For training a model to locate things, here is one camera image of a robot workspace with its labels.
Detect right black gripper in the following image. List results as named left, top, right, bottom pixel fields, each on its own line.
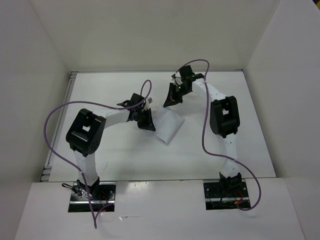
left=163, top=82, right=191, bottom=108

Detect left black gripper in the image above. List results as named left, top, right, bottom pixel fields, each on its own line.
left=134, top=107, right=155, bottom=131

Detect white skirt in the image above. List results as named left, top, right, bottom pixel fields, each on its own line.
left=151, top=107, right=185, bottom=146

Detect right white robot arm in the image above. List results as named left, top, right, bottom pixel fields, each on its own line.
left=163, top=73, right=242, bottom=197

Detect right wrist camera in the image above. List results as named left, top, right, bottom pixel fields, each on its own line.
left=171, top=65, right=204, bottom=82

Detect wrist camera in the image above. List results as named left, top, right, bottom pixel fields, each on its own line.
left=171, top=65, right=204, bottom=82
left=117, top=93, right=153, bottom=110

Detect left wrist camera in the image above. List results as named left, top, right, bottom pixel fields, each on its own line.
left=117, top=93, right=153, bottom=110

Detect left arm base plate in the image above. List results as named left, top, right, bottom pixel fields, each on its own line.
left=62, top=182, right=116, bottom=213

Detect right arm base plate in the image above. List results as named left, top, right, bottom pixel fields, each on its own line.
left=203, top=179, right=251, bottom=211

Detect aluminium table frame rail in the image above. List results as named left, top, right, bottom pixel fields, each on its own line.
left=39, top=71, right=78, bottom=183

